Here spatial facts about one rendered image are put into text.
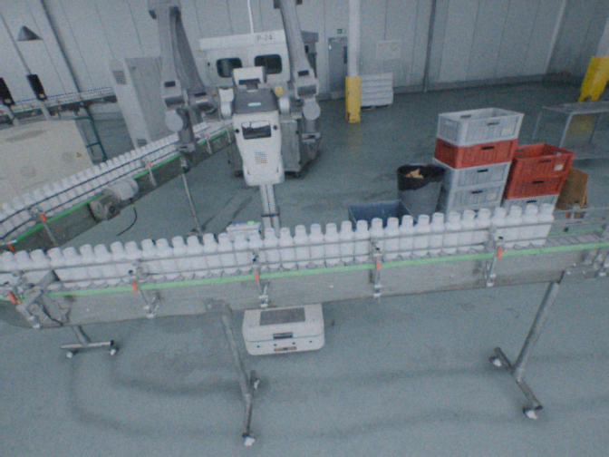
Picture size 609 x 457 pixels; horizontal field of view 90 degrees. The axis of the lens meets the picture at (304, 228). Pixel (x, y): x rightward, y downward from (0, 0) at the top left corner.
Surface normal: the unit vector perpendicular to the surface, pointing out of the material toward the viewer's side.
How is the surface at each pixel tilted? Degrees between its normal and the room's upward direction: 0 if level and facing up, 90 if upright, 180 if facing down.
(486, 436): 0
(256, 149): 90
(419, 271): 90
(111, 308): 90
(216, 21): 90
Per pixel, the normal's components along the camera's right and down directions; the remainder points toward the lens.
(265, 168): 0.05, 0.50
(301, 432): -0.07, -0.86
